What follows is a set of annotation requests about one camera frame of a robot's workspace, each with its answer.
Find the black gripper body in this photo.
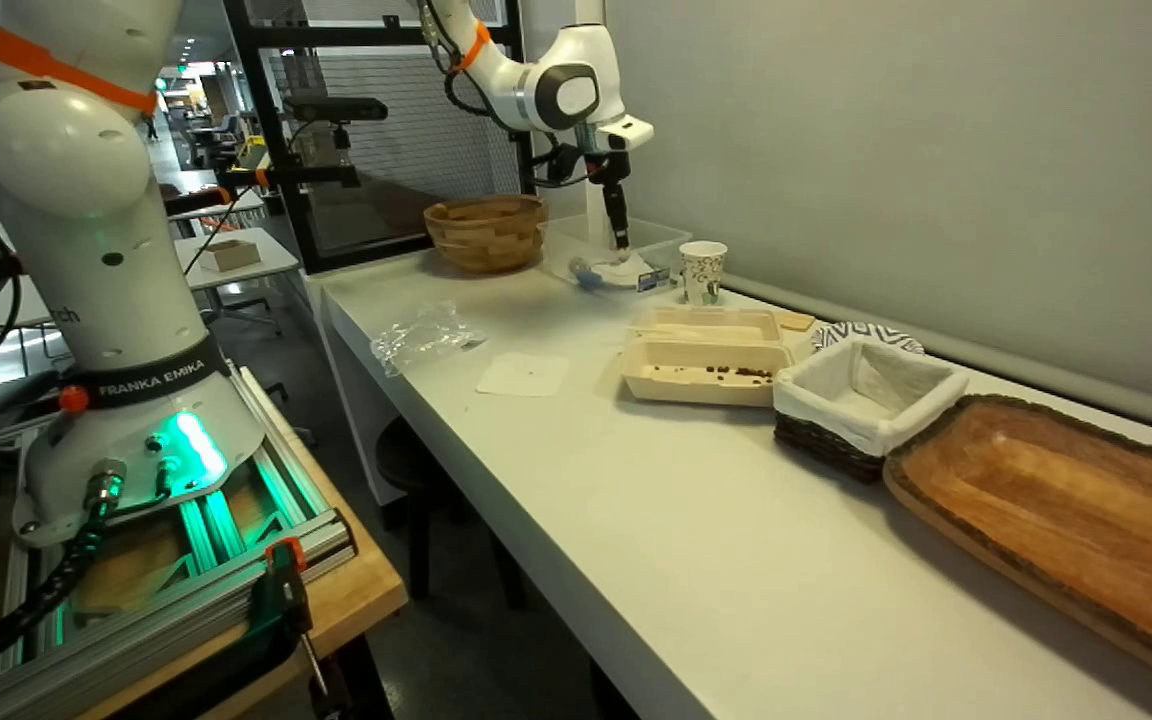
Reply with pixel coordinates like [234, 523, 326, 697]
[584, 143, 635, 205]

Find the black metal frame cabinet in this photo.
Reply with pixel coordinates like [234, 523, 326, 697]
[218, 0, 538, 275]

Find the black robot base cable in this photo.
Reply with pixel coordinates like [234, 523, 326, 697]
[0, 456, 129, 672]

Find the patterned paper cup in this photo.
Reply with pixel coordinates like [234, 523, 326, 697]
[675, 236, 731, 309]

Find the woven wooden bowl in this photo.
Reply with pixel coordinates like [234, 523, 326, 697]
[420, 192, 551, 278]

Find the light wooden box tray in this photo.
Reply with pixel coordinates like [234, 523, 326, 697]
[620, 304, 819, 411]

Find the small white side table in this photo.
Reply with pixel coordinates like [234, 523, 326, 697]
[171, 222, 303, 296]

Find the black orange bar clamp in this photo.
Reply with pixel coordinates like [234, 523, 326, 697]
[243, 535, 341, 712]

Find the black white patterned dish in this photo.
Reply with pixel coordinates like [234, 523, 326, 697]
[806, 314, 927, 359]

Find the black corrugated cable conduit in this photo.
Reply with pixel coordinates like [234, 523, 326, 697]
[416, 0, 517, 137]

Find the white paper napkin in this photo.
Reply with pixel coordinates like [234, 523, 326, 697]
[471, 349, 577, 402]

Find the wooden base board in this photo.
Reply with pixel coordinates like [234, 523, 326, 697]
[71, 384, 411, 720]

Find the clear plastic bag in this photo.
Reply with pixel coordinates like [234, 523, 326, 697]
[368, 300, 486, 375]

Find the brown wooden serving tray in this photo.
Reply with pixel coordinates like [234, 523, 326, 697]
[878, 393, 1152, 704]

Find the dark basket with white liner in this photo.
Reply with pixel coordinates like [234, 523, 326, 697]
[766, 332, 972, 488]

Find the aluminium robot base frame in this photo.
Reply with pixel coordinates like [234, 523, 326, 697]
[0, 362, 357, 720]

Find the clear plastic container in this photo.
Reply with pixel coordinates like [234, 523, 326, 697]
[538, 212, 691, 309]

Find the orange arm strap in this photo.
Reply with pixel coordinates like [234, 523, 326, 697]
[453, 20, 496, 74]

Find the black camera on stand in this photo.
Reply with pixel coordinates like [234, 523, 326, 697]
[284, 87, 396, 165]

